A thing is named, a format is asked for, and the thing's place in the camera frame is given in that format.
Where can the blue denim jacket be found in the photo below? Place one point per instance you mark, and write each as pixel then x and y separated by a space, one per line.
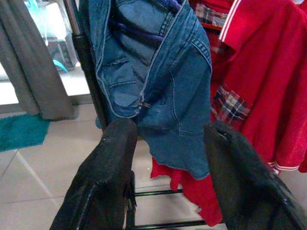
pixel 182 95

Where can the dark blue plastic hanger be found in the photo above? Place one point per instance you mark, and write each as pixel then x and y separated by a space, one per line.
pixel 144 36

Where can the red polo shirt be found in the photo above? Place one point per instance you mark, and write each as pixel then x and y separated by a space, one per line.
pixel 263 83

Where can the grey curtain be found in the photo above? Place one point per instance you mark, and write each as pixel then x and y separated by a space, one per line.
pixel 28 72

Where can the teal floor mat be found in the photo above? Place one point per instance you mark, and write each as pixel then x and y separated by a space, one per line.
pixel 19 131

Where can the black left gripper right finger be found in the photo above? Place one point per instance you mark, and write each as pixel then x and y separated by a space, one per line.
pixel 244 187

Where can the glass sliding door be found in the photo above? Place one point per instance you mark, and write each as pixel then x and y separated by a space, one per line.
pixel 60 48

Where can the black clothes rack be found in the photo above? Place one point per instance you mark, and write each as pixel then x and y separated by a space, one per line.
pixel 81 50

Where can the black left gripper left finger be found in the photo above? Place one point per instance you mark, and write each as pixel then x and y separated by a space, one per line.
pixel 103 172

